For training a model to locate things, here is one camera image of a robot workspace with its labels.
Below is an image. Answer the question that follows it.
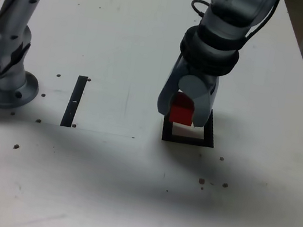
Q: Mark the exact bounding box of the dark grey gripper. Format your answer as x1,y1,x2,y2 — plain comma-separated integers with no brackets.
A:
153,53,224,130

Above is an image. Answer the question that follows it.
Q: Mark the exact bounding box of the red cube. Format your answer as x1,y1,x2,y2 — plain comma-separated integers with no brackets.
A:
168,91,197,126

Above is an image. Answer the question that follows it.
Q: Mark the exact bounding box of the black tape square outline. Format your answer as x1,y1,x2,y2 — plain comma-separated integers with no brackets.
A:
160,101,221,149

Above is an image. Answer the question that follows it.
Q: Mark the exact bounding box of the black tape strip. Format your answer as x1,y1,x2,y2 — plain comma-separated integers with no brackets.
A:
60,73,88,130

